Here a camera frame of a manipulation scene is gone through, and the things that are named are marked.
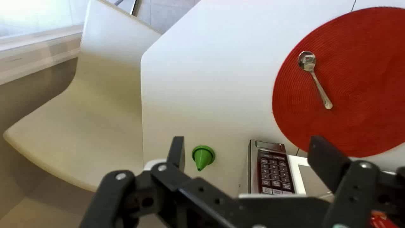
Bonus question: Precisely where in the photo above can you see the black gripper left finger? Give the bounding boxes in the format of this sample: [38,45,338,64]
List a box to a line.
[80,134,238,228]

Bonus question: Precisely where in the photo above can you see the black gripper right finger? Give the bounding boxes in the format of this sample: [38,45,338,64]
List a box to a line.
[307,134,405,228]

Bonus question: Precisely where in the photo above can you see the silver microwave oven body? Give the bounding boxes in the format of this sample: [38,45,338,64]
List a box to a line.
[238,138,339,200]

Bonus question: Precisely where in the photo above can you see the green plastic funnel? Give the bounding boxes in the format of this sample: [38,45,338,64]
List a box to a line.
[191,144,217,172]

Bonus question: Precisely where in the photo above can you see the cream moulded chair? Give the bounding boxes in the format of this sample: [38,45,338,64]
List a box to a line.
[3,0,162,193]

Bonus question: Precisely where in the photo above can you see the red plate with utensil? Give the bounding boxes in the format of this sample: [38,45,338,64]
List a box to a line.
[271,5,405,158]

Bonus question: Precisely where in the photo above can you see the silver metal spoon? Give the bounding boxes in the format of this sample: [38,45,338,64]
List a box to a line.
[296,49,334,111]

